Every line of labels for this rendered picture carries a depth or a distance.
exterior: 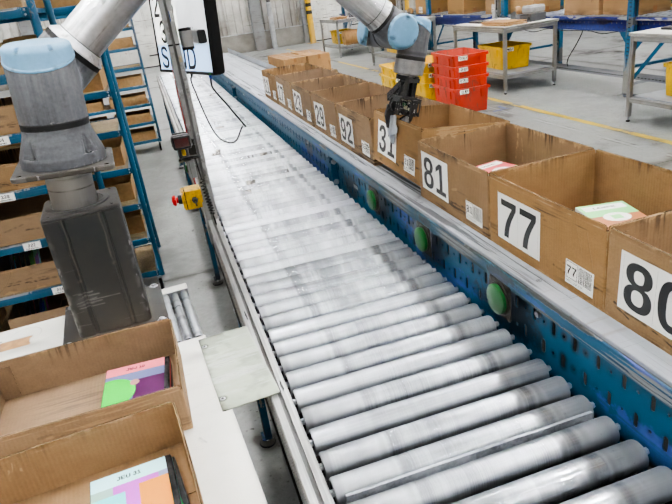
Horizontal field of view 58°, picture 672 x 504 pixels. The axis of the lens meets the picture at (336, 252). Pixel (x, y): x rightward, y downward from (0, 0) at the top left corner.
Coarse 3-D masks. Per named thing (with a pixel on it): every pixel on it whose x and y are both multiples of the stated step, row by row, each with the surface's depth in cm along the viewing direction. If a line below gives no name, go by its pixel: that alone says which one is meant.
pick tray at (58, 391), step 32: (160, 320) 134; (64, 352) 130; (96, 352) 132; (128, 352) 135; (160, 352) 137; (0, 384) 128; (32, 384) 130; (64, 384) 132; (96, 384) 131; (0, 416) 125; (32, 416) 123; (64, 416) 121; (96, 416) 107; (0, 448) 104
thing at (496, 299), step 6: (492, 288) 132; (498, 288) 130; (486, 294) 135; (492, 294) 132; (498, 294) 130; (492, 300) 132; (498, 300) 130; (504, 300) 129; (492, 306) 133; (498, 306) 131; (504, 306) 129; (498, 312) 132; (504, 312) 131
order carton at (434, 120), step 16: (384, 112) 207; (432, 112) 212; (448, 112) 214; (464, 112) 204; (480, 112) 194; (400, 128) 185; (416, 128) 175; (432, 128) 172; (448, 128) 173; (464, 128) 175; (400, 144) 187; (416, 144) 176; (384, 160) 202; (400, 160) 189; (416, 160) 177; (416, 176) 179
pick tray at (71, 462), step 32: (128, 416) 104; (160, 416) 106; (32, 448) 99; (64, 448) 102; (96, 448) 104; (128, 448) 106; (160, 448) 109; (0, 480) 99; (32, 480) 101; (64, 480) 103; (192, 480) 101
